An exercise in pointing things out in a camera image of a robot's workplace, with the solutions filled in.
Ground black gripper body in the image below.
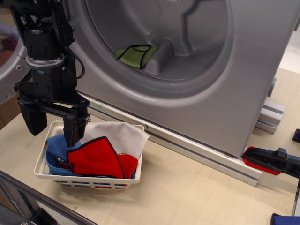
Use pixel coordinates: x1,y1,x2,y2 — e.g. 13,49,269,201
15,60,89,117

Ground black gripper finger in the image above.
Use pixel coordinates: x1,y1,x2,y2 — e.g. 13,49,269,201
63,107,90,147
19,100,47,136

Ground green cloth with dark trim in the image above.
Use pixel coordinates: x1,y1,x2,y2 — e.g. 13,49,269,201
115,45,158,69

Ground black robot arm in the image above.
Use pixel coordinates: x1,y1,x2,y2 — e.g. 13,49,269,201
0,0,89,147

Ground washing machine door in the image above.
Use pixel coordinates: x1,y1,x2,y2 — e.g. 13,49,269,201
0,8,29,104

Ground grey toy washing machine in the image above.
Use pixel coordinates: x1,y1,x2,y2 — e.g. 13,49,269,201
66,0,300,157

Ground blue cloth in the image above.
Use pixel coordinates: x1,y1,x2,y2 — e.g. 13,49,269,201
45,134,82,176

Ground red cloth with dark trim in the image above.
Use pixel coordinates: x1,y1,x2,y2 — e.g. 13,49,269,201
60,137,138,179

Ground white cloth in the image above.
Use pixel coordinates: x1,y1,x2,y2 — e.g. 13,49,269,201
80,121,150,159

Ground white plastic basket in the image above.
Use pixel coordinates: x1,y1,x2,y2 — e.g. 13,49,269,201
34,121,143,190

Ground aluminium extrusion block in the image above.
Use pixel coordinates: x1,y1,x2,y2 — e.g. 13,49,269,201
255,100,285,134

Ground red and black clamp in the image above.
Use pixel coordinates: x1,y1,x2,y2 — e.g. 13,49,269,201
242,146,300,179

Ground black blue object right edge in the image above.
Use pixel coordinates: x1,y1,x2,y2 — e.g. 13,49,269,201
292,128,300,143

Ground blue clamp bottom right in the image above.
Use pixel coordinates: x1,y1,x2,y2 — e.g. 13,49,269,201
270,213,300,225

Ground metal frame bar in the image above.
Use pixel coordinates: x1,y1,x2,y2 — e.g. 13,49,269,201
0,171,95,225

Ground aluminium extrusion rail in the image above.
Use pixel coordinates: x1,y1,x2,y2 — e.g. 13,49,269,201
80,93,262,186

